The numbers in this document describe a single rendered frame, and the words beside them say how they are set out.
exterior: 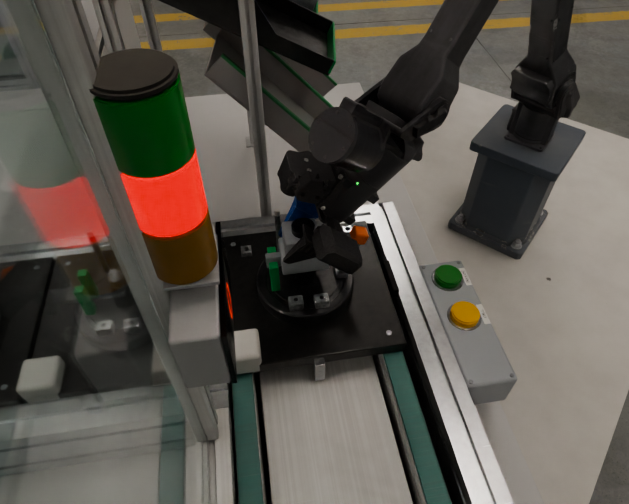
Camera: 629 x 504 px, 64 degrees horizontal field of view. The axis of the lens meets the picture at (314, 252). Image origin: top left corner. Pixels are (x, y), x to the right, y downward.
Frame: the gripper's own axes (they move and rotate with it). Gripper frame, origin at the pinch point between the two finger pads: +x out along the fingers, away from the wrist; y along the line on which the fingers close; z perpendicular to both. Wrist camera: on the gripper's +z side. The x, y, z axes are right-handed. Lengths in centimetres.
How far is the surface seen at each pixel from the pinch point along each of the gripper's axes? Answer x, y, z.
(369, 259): 0.9, -3.2, -15.7
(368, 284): 1.8, 1.5, -14.7
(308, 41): -13.3, -27.6, 3.6
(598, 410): -10, 22, -44
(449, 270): -6.6, 1.2, -24.0
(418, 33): -2, -281, -166
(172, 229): -10.4, 21.3, 24.1
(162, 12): 113, -348, -35
